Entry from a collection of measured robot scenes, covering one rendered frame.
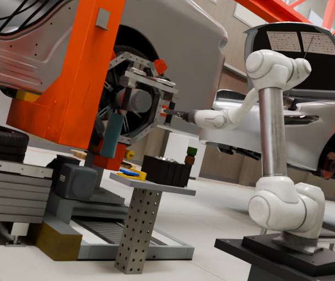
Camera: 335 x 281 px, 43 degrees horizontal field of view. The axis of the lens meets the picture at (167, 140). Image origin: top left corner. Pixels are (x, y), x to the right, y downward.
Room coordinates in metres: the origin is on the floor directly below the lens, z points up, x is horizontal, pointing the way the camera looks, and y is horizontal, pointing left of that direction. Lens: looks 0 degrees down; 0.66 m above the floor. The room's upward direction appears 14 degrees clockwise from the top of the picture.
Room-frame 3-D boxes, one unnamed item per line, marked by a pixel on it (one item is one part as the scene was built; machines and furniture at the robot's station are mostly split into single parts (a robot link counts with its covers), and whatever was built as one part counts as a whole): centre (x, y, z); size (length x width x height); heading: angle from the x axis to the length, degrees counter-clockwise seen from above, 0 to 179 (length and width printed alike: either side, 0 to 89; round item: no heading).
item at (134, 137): (2.65, 0.31, 0.85); 0.54 x 0.07 x 0.54; 132
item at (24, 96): (2.45, 0.82, 0.71); 0.14 x 0.14 x 0.05; 42
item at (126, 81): (2.38, 0.30, 0.93); 0.09 x 0.05 x 0.05; 42
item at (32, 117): (2.32, 0.70, 0.69); 0.52 x 0.17 x 0.35; 42
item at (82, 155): (7.53, 0.98, 0.05); 1.07 x 0.75 x 0.10; 135
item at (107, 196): (2.77, 0.42, 0.32); 0.40 x 0.30 x 0.28; 132
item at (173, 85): (2.62, 0.15, 1.03); 0.19 x 0.18 x 0.11; 42
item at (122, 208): (2.77, 0.42, 0.13); 0.50 x 0.36 x 0.10; 132
